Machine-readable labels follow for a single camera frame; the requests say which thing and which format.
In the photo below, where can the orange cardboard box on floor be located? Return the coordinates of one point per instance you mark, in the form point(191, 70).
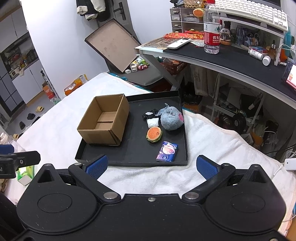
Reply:
point(82, 79)

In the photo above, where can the white pill bottle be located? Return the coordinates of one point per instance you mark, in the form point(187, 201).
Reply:
point(257, 55)

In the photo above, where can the white remote control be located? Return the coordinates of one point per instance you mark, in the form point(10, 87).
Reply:
point(179, 43)

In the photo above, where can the grey desk with black mat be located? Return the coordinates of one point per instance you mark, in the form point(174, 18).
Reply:
point(230, 61)

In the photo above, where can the white metal rack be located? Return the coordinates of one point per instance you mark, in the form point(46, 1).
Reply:
point(230, 98)

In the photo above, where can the brown cardboard box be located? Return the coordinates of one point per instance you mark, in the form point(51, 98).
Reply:
point(105, 119)

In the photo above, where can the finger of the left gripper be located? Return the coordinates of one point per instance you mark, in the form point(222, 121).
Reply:
point(21, 159)

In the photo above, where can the white keyboard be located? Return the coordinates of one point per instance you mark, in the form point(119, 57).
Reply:
point(265, 15)

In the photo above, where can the black fabric doll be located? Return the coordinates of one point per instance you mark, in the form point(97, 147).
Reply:
point(150, 114)

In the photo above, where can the red plastic basket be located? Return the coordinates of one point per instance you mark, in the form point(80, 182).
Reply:
point(174, 67)

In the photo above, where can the pink small toy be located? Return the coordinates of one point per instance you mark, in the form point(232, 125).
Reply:
point(142, 67)

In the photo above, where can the white monitor riser shelf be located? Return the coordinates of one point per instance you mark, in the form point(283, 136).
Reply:
point(248, 23)

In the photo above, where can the small panda figurine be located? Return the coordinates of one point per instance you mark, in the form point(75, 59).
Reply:
point(225, 34)

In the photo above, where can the large black framed board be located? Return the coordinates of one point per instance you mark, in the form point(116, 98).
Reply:
point(114, 43)

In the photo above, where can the blue tissue packet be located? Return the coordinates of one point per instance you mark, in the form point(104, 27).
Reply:
point(167, 152)

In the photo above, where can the wicker basket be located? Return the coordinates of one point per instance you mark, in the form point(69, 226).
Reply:
point(194, 4)

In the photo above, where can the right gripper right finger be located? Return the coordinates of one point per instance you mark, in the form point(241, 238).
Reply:
point(216, 177)

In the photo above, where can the orange plush on organizer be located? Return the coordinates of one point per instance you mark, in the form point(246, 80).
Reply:
point(198, 12)

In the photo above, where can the grey drawer organizer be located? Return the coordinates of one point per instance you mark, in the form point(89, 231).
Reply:
point(183, 19)

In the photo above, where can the clear water bottle red label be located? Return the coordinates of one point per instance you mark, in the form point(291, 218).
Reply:
point(211, 28)

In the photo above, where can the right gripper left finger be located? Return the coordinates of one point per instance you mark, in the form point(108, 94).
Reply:
point(86, 173)

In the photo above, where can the white soft pad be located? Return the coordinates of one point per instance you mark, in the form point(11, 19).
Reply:
point(153, 122)

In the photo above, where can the black small fan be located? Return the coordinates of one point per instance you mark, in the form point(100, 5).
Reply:
point(239, 123)

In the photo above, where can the grey plush mouse toy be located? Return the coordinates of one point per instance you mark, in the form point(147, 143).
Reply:
point(171, 118)

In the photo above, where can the plush hamburger toy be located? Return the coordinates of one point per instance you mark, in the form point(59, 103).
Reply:
point(154, 134)

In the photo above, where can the red patterned packet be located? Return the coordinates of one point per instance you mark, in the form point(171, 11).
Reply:
point(193, 36)

